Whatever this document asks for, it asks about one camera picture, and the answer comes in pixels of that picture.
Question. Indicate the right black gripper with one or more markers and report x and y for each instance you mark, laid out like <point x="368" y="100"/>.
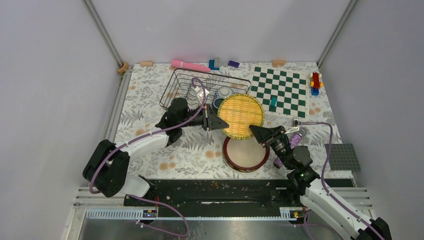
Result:
<point x="264" y="135"/>

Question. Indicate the blue white patterned bowl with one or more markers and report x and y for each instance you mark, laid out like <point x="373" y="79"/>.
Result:
<point x="223" y="92"/>

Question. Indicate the right wooden block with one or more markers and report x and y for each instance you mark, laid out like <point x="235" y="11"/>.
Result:
<point x="276" y="63"/>

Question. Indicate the corner wooden block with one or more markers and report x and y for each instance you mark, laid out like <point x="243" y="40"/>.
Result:
<point x="123" y="69"/>

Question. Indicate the beige plate dark red rim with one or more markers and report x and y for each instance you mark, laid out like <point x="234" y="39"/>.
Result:
<point x="233" y="148"/>

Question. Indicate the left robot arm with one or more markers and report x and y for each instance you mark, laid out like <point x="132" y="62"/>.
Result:
<point x="107" y="169"/>

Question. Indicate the teal block on chessboard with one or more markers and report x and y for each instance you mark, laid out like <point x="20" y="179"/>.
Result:
<point x="273" y="105"/>

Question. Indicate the dark green mug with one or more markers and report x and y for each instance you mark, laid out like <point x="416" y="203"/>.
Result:
<point x="216" y="103"/>

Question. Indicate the yellow woven bamboo tray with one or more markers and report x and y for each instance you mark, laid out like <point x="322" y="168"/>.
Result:
<point x="240" y="111"/>

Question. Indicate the purple lego brick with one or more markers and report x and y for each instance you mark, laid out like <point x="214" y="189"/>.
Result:
<point x="233" y="64"/>

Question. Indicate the left wooden block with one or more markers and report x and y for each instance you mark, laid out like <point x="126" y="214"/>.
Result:
<point x="146" y="63"/>

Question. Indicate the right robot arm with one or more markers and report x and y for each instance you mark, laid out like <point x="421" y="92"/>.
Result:
<point x="312" y="191"/>

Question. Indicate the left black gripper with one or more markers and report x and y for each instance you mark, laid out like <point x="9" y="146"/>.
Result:
<point x="214" y="122"/>

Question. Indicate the green white chessboard mat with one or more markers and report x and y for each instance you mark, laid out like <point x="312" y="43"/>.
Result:
<point x="291" y="89"/>

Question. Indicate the floral tablecloth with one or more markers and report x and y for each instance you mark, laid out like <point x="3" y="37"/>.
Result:
<point x="198" y="154"/>

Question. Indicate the blue grey lego bricks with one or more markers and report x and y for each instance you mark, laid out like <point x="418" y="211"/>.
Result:
<point x="214" y="64"/>

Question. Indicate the mint green flower plate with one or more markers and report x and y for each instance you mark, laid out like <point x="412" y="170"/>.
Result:
<point x="244" y="165"/>

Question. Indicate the grey lego baseplate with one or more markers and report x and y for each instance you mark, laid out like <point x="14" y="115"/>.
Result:
<point x="342" y="157"/>

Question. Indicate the black wire dish rack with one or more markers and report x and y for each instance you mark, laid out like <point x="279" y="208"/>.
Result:
<point x="180" y="86"/>

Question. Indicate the red yellow blue lego toy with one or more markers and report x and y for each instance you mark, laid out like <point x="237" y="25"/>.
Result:
<point x="315" y="83"/>

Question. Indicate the pink toy bat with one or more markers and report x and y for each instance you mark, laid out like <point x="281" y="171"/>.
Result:
<point x="188" y="65"/>

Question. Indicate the purple glitter tube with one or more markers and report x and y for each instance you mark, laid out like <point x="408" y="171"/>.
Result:
<point x="293" y="142"/>

